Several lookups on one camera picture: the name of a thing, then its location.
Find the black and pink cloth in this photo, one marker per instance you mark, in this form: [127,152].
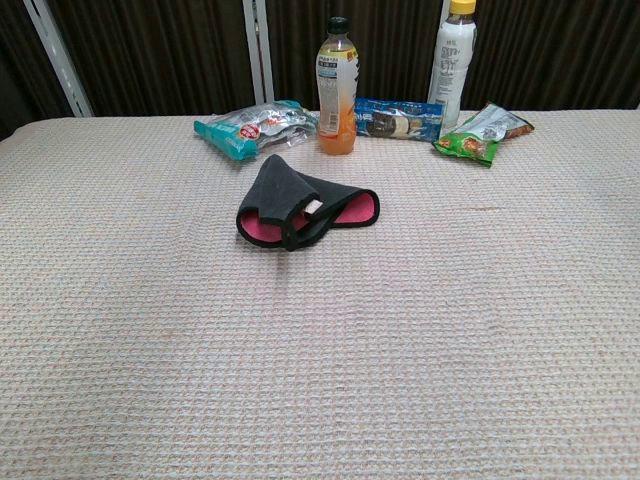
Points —
[280,200]

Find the beige woven tablecloth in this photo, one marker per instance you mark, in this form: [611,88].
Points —
[320,350]

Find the teal and silver snack bag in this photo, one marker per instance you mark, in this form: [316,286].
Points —
[250,127]

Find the orange juice bottle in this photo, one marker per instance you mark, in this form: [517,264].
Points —
[335,100]

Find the blue cookie package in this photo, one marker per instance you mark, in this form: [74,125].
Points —
[395,120]

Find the green snack bag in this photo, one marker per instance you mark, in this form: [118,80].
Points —
[470,142]

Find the white bottle yellow cap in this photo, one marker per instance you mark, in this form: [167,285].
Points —
[450,65]

